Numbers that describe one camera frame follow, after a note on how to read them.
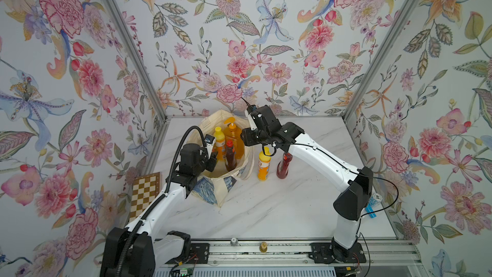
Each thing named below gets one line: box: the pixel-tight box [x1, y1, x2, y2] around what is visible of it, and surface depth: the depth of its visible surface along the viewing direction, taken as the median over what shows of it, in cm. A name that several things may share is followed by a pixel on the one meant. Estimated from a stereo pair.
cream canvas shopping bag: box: [192, 109, 255, 208], surface depth 86 cm
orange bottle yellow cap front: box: [213, 126, 226, 161], surface depth 90 cm
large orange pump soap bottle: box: [223, 116, 245, 160], surface depth 90 cm
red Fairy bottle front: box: [225, 138, 238, 172], surface depth 90 cm
